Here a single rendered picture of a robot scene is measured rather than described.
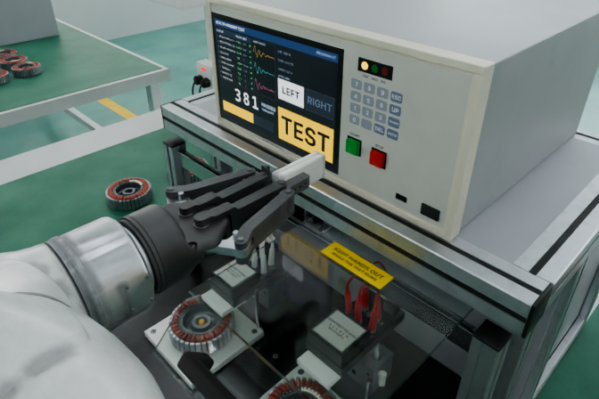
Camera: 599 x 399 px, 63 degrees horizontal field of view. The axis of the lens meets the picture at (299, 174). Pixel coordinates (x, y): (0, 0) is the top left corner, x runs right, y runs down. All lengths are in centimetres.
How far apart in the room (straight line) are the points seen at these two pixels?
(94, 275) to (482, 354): 41
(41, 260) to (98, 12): 521
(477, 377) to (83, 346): 47
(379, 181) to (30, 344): 45
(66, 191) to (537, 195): 115
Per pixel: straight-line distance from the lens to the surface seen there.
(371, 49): 56
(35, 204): 143
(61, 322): 27
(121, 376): 24
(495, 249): 59
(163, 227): 43
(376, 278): 60
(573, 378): 100
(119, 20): 568
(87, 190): 143
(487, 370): 60
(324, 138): 64
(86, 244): 42
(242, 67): 73
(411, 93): 54
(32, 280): 38
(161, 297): 102
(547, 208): 69
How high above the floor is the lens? 147
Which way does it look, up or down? 31 degrees down
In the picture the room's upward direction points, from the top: straight up
